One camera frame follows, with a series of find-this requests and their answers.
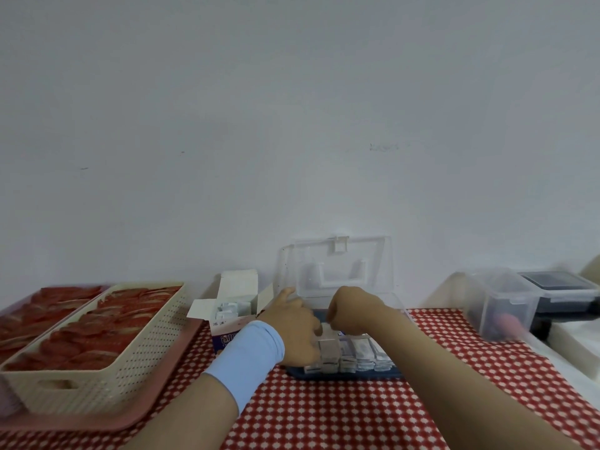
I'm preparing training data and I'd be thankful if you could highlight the clear plastic container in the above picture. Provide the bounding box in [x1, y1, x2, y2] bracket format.
[429, 269, 546, 344]

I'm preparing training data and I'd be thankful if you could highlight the person's right hand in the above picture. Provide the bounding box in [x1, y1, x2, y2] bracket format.
[326, 285, 391, 337]

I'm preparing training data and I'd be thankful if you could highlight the person's left hand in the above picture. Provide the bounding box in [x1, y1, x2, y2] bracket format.
[256, 287, 325, 369]

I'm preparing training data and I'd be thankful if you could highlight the black flat object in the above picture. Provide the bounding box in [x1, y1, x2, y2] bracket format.
[517, 270, 600, 341]

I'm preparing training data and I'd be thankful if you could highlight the person's left forearm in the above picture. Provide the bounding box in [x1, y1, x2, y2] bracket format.
[121, 373, 241, 450]

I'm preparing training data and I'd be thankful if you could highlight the light blue wristband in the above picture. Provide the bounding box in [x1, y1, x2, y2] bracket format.
[204, 319, 286, 416]

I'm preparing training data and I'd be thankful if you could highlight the row of bandage stacks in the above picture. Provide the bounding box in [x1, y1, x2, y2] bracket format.
[303, 332, 402, 376]

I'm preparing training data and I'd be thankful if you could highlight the pink plastic tray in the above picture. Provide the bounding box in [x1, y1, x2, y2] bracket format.
[0, 318, 204, 434]

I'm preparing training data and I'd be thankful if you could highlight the pile of red packets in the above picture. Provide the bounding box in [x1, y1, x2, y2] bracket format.
[0, 285, 105, 364]
[4, 285, 183, 372]

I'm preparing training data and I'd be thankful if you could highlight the person's right forearm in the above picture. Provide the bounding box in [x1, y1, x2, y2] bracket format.
[374, 304, 584, 450]

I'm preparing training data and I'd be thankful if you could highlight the clear storage box blue base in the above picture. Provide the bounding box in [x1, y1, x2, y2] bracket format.
[274, 234, 416, 383]

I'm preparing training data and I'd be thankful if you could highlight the pink perforated plastic basket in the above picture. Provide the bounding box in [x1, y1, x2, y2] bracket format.
[0, 285, 111, 418]

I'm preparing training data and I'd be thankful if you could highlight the cream perforated plastic basket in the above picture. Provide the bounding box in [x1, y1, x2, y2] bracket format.
[0, 282, 188, 416]

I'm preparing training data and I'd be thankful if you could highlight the red white checked tablecloth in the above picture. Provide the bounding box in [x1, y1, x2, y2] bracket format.
[0, 307, 600, 450]

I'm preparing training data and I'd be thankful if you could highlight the blue white cardboard box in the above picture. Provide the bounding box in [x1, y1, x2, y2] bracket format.
[187, 269, 276, 356]

